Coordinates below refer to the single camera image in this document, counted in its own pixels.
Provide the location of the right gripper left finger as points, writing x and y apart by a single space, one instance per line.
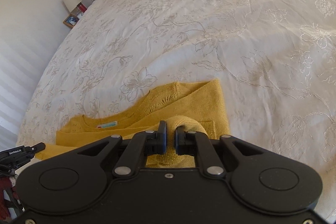
129 155

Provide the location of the white lamp shade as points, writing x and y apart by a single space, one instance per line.
71 4

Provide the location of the white floral bedspread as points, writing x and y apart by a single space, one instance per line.
125 59

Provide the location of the red candle jar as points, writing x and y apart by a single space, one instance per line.
80 10

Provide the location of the mustard yellow knit sweater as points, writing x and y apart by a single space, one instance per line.
162 113

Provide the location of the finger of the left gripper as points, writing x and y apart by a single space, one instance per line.
38 148

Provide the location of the wooden photo frame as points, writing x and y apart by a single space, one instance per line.
71 20

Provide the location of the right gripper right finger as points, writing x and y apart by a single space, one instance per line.
215 158

